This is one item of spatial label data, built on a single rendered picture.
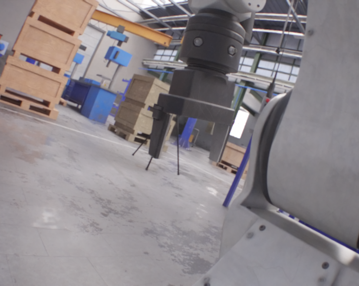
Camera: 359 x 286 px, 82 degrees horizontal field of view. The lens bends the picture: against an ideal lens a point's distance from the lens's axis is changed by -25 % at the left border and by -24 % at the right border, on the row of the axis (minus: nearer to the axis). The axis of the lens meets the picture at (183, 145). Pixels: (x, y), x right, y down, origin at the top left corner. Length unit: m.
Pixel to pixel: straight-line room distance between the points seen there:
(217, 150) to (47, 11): 4.03
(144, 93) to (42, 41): 2.46
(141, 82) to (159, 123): 5.19
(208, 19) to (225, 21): 0.02
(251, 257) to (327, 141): 0.12
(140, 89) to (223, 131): 5.08
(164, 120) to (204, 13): 0.16
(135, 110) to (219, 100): 4.96
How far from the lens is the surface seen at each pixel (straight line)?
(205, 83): 0.35
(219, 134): 0.41
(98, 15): 7.60
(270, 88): 1.91
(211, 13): 0.37
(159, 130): 0.34
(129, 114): 5.44
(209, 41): 0.35
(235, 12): 0.38
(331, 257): 0.23
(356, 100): 0.22
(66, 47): 4.28
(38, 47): 4.19
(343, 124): 0.21
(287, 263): 0.23
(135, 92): 5.56
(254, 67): 10.93
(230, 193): 2.85
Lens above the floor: 0.58
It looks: 3 degrees down
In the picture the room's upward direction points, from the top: 22 degrees clockwise
